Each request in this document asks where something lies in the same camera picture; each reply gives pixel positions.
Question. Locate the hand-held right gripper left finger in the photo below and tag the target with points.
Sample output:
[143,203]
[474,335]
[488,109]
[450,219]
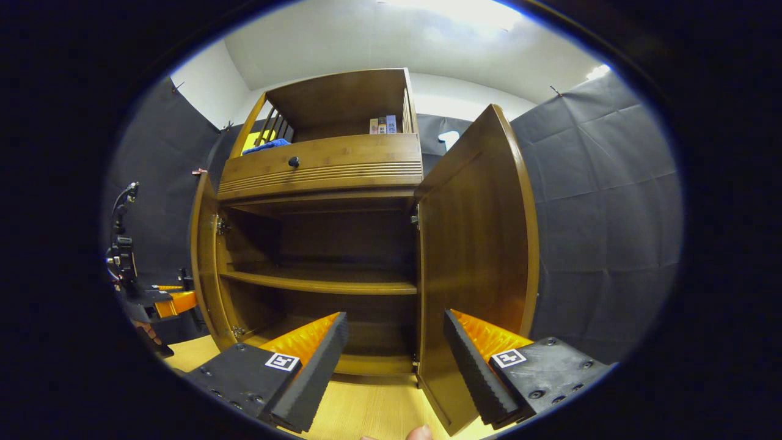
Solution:
[317,374]

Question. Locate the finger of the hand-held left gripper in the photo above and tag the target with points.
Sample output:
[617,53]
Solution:
[186,280]
[177,304]

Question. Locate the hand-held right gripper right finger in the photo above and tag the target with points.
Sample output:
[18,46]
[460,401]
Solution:
[470,373]

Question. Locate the wooden shoe cabinet door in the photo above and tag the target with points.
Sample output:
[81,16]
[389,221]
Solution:
[476,244]
[204,263]

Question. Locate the wooden cabinet drawer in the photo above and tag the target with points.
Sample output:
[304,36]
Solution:
[366,159]

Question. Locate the wooden inner shelf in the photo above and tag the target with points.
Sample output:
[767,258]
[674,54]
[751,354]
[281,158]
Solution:
[317,283]

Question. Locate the blue cloth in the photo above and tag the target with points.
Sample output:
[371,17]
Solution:
[269,145]

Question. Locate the black backdrop cloth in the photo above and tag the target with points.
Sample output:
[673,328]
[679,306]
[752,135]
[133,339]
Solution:
[611,201]

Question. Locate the small ceiling light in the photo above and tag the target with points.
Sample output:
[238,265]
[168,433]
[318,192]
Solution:
[599,72]

